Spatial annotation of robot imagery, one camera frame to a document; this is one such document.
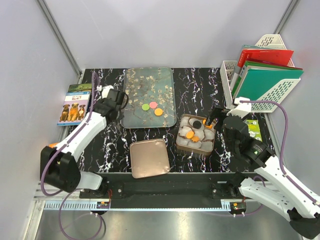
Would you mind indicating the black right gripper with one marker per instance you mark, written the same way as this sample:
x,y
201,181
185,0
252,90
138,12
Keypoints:
x,y
216,112

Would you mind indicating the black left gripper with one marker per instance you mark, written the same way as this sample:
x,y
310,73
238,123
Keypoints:
x,y
103,102

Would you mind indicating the orange flower-shaped cookie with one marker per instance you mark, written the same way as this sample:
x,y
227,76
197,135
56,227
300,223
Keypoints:
x,y
209,125

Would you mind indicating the black sandwich cookie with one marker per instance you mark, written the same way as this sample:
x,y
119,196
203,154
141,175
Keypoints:
x,y
197,124

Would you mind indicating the rose gold tin box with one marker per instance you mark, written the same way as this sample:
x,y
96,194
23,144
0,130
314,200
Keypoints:
x,y
204,146

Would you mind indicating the orange fish-shaped cookie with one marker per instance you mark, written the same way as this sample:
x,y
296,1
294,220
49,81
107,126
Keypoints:
x,y
195,139

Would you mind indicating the orange round striped cookie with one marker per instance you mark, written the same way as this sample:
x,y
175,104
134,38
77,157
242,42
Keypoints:
x,y
190,135

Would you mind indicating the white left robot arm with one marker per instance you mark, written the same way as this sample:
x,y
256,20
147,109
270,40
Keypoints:
x,y
58,165

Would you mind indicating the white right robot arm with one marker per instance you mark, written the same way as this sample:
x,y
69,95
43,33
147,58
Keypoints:
x,y
299,205

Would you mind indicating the green round cookie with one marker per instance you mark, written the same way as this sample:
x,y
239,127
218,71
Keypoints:
x,y
145,107

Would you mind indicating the dog picture book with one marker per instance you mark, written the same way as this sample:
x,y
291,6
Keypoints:
x,y
75,104

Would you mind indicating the floral blue serving tray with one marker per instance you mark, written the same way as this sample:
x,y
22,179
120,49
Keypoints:
x,y
143,86

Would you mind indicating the green comic booklet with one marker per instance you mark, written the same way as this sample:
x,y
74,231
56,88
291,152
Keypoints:
x,y
254,129

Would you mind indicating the pink round cookie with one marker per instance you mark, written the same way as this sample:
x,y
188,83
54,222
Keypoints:
x,y
153,105

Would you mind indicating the rose gold tin lid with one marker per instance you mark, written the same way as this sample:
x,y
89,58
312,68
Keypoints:
x,y
149,158

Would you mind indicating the orange treehouse book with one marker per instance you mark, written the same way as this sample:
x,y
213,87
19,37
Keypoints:
x,y
52,145

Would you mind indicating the red folder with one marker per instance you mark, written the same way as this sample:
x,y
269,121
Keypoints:
x,y
277,56

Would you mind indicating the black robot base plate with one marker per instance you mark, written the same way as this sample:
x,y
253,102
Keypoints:
x,y
171,191

